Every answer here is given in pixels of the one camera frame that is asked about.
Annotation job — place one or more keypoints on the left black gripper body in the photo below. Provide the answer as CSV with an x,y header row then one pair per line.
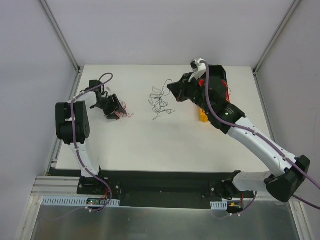
x,y
111,106

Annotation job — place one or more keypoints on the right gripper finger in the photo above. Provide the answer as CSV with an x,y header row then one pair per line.
x,y
180,85
184,94

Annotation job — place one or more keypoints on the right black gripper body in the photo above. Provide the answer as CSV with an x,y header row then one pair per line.
x,y
187,85

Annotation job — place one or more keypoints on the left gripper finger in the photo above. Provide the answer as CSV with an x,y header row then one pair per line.
x,y
120,106
112,116

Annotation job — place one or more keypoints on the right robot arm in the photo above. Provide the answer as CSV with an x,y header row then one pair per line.
x,y
207,88

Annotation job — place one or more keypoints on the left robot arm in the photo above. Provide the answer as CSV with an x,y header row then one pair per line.
x,y
72,123

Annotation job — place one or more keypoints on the red storage bin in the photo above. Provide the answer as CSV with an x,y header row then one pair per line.
x,y
201,82

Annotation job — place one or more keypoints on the black storage bin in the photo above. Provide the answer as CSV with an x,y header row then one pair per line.
x,y
217,74

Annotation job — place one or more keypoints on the yellow storage bin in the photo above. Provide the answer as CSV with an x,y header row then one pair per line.
x,y
204,116

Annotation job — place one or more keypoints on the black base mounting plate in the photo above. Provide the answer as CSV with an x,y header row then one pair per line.
x,y
153,189

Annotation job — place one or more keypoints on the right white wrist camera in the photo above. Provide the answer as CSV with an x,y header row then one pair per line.
x,y
198,69

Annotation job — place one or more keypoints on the left aluminium frame post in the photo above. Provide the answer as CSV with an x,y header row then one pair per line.
x,y
59,34

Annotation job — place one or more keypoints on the aluminium frame post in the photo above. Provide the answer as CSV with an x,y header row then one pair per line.
x,y
59,34
277,34

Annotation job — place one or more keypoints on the aluminium front rail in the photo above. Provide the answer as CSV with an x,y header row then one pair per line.
x,y
55,186

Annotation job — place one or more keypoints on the left white cable duct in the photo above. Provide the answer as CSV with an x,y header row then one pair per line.
x,y
66,201

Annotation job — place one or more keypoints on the white cable duct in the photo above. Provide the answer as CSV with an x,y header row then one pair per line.
x,y
219,205
66,201

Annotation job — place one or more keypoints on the right white cable duct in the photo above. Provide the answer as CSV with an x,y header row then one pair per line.
x,y
219,205

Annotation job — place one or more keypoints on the right aluminium frame post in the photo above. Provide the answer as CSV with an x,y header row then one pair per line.
x,y
277,34

